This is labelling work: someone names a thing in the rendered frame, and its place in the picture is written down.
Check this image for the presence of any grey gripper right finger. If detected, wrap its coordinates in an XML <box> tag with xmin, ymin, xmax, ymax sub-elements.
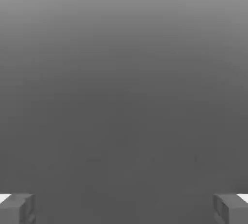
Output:
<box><xmin>212</xmin><ymin>193</ymin><xmax>248</xmax><ymax>224</ymax></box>

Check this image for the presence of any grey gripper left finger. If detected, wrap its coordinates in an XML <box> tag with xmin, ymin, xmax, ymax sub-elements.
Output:
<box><xmin>0</xmin><ymin>193</ymin><xmax>37</xmax><ymax>224</ymax></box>

